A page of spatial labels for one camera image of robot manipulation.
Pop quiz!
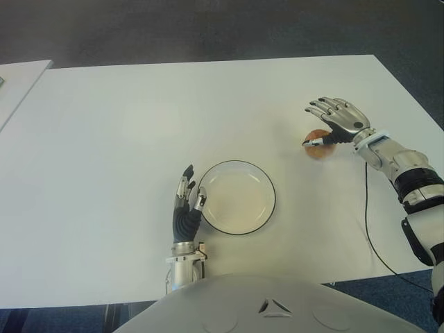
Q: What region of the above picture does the red yellow apple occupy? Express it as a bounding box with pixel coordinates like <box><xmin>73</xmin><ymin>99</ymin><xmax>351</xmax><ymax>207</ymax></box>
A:
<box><xmin>303</xmin><ymin>128</ymin><xmax>336</xmax><ymax>160</ymax></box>

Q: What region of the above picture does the white side table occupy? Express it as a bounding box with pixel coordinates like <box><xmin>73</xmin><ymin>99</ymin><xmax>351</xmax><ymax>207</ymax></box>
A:
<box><xmin>0</xmin><ymin>59</ymin><xmax>53</xmax><ymax>133</ymax></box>

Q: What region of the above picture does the white plate black rim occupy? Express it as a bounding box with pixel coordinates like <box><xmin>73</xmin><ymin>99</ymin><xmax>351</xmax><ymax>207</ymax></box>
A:
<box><xmin>198</xmin><ymin>160</ymin><xmax>278</xmax><ymax>237</ymax></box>

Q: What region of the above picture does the dark metal table leg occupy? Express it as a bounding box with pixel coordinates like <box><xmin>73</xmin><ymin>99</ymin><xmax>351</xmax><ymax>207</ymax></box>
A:
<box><xmin>105</xmin><ymin>304</ymin><xmax>123</xmax><ymax>333</ymax></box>

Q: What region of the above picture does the grey robot torso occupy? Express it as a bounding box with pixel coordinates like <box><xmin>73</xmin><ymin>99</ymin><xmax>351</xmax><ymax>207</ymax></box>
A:
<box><xmin>112</xmin><ymin>273</ymin><xmax>422</xmax><ymax>333</ymax></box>

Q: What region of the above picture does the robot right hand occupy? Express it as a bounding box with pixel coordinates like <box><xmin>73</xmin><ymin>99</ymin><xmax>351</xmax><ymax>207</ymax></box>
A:
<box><xmin>300</xmin><ymin>96</ymin><xmax>370</xmax><ymax>148</ymax></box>

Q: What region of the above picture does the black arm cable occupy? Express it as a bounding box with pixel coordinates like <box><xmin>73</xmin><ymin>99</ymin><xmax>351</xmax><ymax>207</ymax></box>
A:
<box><xmin>363</xmin><ymin>161</ymin><xmax>435</xmax><ymax>296</ymax></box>

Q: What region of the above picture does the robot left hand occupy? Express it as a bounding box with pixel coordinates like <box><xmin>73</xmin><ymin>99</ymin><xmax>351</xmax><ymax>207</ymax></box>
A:
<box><xmin>172</xmin><ymin>164</ymin><xmax>207</xmax><ymax>244</ymax></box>

